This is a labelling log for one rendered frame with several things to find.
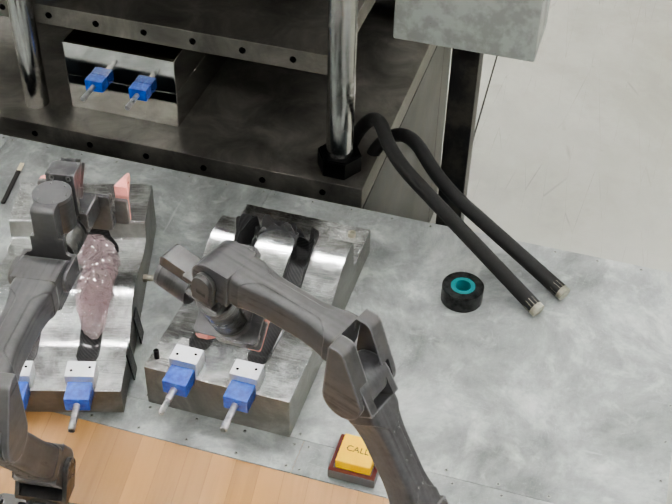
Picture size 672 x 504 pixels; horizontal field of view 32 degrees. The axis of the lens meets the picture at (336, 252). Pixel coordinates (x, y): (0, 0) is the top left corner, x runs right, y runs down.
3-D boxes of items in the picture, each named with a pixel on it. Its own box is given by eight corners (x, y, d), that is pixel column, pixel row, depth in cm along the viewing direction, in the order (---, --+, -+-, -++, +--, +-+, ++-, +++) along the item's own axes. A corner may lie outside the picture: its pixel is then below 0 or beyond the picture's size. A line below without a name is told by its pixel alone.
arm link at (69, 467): (18, 445, 177) (5, 474, 173) (74, 452, 176) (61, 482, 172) (25, 470, 181) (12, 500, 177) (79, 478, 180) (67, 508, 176)
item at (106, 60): (178, 127, 266) (173, 62, 254) (72, 106, 272) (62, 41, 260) (253, 21, 302) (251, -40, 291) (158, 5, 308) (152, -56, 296)
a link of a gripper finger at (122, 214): (96, 155, 183) (77, 190, 176) (140, 160, 182) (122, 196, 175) (101, 189, 188) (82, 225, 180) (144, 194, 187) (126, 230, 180)
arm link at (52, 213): (27, 177, 168) (-4, 228, 159) (84, 183, 167) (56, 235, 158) (39, 238, 175) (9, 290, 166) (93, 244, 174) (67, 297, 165)
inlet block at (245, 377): (238, 444, 187) (237, 422, 183) (209, 437, 188) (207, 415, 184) (265, 386, 196) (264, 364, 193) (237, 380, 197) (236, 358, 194)
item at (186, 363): (176, 428, 189) (173, 406, 186) (148, 420, 190) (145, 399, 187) (206, 371, 199) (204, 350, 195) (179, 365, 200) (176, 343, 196)
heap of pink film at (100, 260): (110, 340, 204) (105, 308, 199) (9, 339, 204) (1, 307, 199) (129, 244, 224) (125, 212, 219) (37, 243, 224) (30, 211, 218)
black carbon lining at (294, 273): (267, 376, 197) (266, 337, 191) (180, 355, 201) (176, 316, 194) (327, 249, 222) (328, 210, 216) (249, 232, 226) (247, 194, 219)
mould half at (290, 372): (289, 437, 196) (289, 383, 187) (148, 401, 202) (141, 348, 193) (369, 252, 232) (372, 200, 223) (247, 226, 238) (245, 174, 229)
